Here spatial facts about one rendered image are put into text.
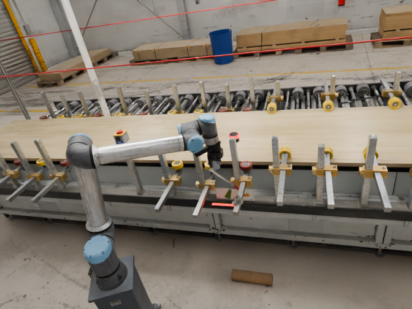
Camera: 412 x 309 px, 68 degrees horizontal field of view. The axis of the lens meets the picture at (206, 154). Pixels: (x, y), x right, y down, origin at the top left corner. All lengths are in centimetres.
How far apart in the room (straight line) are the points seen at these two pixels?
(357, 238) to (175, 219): 148
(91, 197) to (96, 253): 30
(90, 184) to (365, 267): 202
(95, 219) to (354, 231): 182
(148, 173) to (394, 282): 195
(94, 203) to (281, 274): 149
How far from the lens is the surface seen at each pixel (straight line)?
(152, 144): 151
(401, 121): 258
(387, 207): 169
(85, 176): 172
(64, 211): 349
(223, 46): 745
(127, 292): 194
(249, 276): 245
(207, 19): 931
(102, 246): 183
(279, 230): 259
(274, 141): 177
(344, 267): 264
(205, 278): 258
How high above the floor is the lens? 206
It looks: 32 degrees down
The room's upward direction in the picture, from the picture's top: 11 degrees counter-clockwise
